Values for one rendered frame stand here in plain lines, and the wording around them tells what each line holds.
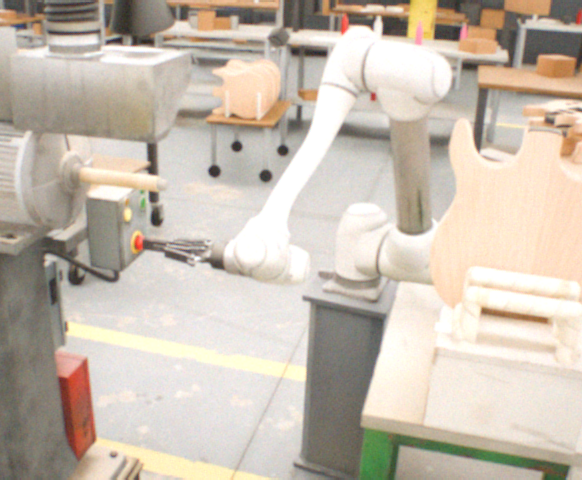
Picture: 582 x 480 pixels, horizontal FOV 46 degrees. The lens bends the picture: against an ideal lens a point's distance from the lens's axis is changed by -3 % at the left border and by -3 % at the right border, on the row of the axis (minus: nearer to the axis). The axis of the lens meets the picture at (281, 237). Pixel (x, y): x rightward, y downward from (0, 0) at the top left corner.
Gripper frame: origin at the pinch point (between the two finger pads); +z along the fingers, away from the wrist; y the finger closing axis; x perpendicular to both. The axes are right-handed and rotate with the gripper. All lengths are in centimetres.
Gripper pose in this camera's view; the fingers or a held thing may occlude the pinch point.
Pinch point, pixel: (155, 245)
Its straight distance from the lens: 187.2
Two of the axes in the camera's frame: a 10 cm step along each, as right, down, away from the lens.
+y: 2.6, -3.8, 8.9
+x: 0.4, -9.1, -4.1
